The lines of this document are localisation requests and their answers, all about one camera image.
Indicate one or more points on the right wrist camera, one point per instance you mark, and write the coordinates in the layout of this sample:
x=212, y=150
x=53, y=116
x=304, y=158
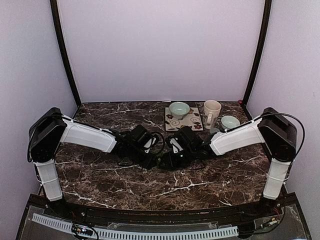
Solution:
x=182, y=139

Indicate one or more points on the large grey-capped pill bottle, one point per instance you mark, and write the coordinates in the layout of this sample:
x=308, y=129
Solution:
x=214, y=130

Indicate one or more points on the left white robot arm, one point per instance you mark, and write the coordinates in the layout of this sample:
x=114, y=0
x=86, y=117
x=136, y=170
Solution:
x=54, y=128

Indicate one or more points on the celadon bowl on plate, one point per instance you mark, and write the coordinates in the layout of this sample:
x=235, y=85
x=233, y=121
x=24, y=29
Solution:
x=179, y=110

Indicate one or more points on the white slotted cable duct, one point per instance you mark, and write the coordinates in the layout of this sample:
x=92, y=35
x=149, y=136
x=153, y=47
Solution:
x=134, y=231

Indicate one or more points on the floral square ceramic plate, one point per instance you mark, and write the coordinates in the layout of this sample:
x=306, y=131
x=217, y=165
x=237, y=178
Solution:
x=192, y=120

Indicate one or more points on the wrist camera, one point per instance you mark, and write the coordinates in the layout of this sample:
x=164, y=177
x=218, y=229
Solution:
x=182, y=139
x=143, y=139

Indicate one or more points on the cream ceramic mug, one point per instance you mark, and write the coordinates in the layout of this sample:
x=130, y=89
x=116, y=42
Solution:
x=211, y=113

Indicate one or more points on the right black frame post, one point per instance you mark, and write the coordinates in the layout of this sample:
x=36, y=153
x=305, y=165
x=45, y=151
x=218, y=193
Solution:
x=258, y=52

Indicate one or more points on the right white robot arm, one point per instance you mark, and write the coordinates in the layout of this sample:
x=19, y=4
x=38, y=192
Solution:
x=273, y=130

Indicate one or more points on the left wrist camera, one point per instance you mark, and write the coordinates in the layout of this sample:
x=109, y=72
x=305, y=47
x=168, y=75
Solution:
x=143, y=139

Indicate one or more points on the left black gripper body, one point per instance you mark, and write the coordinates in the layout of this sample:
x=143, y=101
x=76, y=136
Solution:
x=135, y=156

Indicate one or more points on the left black frame post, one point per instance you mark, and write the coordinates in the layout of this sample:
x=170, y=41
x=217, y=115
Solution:
x=63, y=51

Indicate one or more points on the black frame post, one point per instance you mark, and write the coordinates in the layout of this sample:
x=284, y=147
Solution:
x=258, y=52
x=63, y=51

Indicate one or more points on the black front rail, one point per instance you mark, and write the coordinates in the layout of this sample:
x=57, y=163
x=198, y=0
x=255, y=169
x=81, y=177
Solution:
x=239, y=214

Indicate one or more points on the celadon bowl on table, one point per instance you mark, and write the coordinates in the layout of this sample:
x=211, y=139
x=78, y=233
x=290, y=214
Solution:
x=229, y=122

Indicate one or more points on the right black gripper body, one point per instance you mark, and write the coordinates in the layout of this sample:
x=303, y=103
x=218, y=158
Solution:
x=182, y=161

